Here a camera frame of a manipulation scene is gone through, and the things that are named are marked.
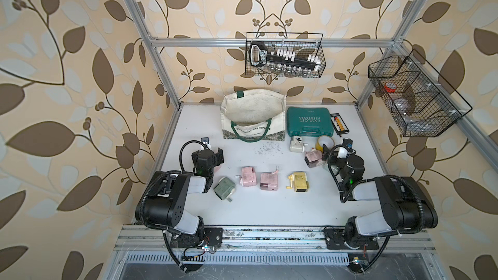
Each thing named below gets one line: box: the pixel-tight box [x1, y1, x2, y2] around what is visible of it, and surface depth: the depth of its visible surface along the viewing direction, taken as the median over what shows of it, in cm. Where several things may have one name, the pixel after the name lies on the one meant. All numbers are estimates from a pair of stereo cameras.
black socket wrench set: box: [249, 40, 322, 70], surface depth 85 cm
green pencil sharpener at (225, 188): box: [213, 176, 236, 203], surface depth 84 cm
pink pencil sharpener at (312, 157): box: [304, 148, 323, 168], surface depth 93 cm
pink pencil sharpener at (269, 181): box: [260, 165, 279, 192], surface depth 86 cm
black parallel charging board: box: [330, 112, 350, 135], surface depth 110 cm
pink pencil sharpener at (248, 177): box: [234, 165, 257, 188], surface depth 88 cm
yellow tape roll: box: [315, 135, 335, 153], surface depth 103 cm
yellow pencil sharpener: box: [285, 171, 310, 193], surface depth 88 cm
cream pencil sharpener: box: [289, 135, 309, 153], surface depth 99 cm
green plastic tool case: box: [286, 106, 334, 137], surface depth 108 cm
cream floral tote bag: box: [220, 88, 287, 143], surface depth 99 cm
